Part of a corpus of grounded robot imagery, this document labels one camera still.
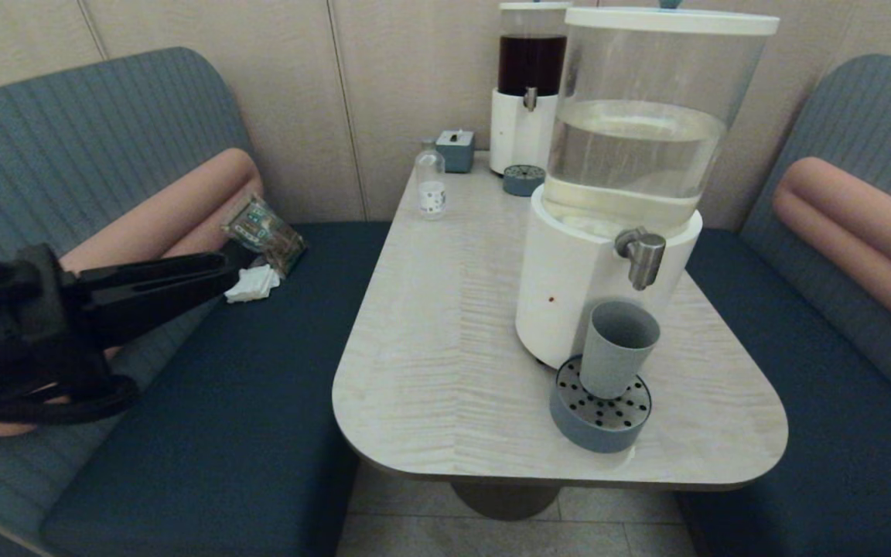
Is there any grey-blue plastic cup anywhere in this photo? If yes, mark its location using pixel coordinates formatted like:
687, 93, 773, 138
579, 300, 661, 400

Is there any metal water dispenser tap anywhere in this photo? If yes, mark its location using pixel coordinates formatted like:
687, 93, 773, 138
615, 227, 667, 292

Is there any pink bolster beside snack bag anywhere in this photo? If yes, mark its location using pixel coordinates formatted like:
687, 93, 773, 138
0, 147, 265, 438

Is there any white napkin stack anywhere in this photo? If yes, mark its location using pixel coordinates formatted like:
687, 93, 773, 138
224, 265, 282, 304

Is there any blue bench with napkins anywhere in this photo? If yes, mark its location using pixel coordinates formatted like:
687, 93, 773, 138
0, 46, 392, 557

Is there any clear glass bottle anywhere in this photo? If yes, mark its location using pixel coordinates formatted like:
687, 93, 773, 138
415, 139, 447, 219

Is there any blue tissue box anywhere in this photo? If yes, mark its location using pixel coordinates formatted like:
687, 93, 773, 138
436, 129, 476, 174

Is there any small blue perforated drip tray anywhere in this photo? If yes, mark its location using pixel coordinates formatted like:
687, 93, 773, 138
502, 164, 547, 197

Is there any dark drink dispenser white base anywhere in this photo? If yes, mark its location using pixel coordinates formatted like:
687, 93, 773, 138
490, 2, 572, 176

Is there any clear water dispenser white base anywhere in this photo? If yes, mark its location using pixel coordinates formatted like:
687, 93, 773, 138
515, 6, 780, 371

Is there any large blue perforated drip tray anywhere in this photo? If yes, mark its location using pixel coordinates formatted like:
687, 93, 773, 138
549, 354, 653, 454

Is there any blue empty bench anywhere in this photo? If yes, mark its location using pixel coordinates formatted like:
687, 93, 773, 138
674, 53, 891, 557

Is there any pink bolster on empty bench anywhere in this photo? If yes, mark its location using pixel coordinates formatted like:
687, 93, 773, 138
772, 156, 891, 353

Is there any table pedestal with brass base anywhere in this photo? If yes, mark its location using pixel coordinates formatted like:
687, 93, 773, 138
449, 480, 562, 521

